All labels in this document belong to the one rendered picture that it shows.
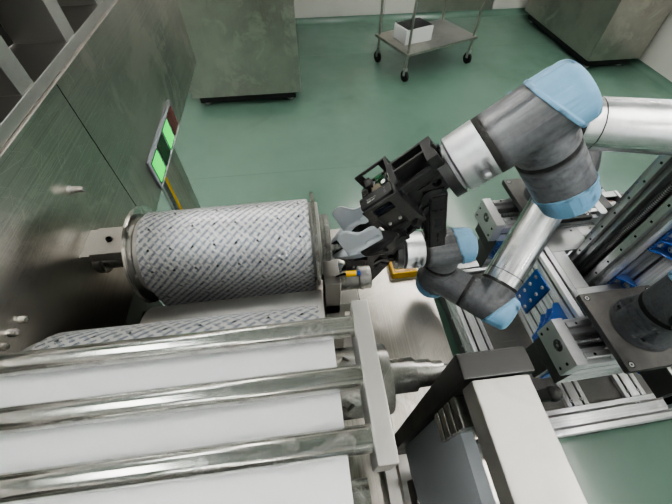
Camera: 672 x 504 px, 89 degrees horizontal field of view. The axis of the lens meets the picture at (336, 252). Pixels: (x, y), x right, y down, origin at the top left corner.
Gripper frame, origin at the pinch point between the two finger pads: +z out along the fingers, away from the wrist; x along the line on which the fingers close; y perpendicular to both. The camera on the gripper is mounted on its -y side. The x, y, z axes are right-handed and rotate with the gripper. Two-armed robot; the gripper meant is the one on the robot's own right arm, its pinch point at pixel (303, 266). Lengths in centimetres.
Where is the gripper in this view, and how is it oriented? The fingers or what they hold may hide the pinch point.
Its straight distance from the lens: 70.8
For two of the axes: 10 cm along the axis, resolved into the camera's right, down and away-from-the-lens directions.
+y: 0.0, -6.0, -8.0
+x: 1.2, 7.9, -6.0
